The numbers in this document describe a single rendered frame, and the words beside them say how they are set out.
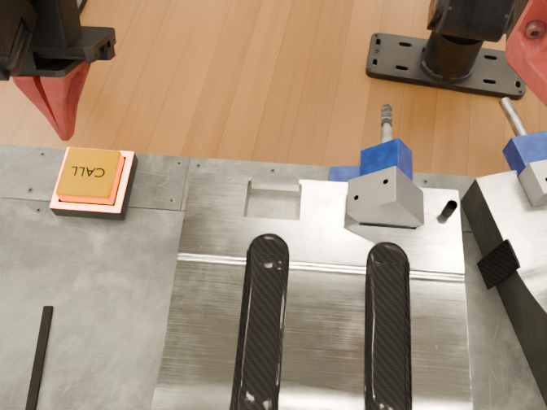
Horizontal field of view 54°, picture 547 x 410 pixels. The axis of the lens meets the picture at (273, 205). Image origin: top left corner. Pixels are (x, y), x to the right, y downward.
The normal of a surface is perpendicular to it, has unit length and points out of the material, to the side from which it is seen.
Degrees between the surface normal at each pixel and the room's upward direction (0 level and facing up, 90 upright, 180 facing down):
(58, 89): 80
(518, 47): 91
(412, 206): 50
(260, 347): 5
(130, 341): 0
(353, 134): 0
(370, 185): 40
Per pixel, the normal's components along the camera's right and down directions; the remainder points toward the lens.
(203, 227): 0.00, -0.44
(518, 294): -0.98, 0.19
